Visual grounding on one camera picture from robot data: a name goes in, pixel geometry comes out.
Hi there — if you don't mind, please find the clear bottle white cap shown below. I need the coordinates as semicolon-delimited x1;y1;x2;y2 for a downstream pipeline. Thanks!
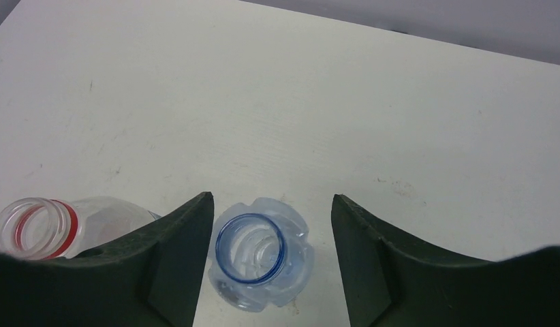
208;198;314;312

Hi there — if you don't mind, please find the red label clear bottle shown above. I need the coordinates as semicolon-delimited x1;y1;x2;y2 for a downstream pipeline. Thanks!
0;196;160;260

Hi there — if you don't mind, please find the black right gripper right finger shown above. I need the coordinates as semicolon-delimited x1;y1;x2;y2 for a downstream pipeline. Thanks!
331;195;560;326

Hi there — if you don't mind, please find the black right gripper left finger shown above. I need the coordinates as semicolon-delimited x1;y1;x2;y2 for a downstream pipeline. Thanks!
0;191;214;326

